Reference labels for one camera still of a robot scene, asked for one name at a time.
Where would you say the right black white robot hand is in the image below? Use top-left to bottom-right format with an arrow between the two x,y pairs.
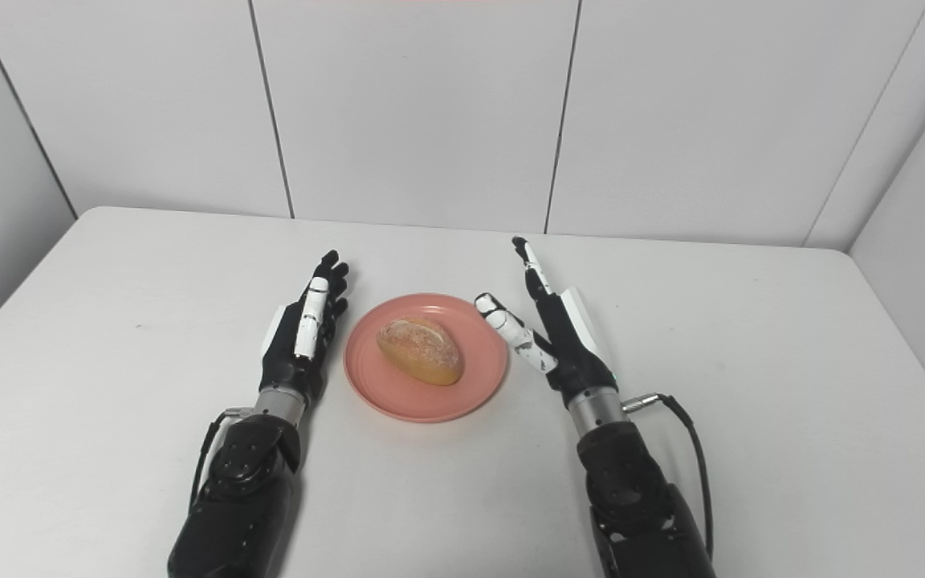
475,235 -> 619,409

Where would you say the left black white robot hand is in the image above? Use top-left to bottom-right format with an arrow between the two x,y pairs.
258,250 -> 351,407

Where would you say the pink round plate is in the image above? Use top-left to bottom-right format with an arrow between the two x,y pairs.
343,293 -> 510,424

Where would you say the golden bread roll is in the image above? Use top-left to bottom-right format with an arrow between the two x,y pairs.
376,316 -> 465,387

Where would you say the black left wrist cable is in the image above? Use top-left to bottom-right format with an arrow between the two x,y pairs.
190,408 -> 255,508

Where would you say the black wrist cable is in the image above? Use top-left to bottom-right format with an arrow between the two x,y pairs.
621,393 -> 715,559
190,408 -> 255,508

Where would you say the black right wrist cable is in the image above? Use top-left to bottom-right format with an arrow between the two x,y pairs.
621,393 -> 715,559

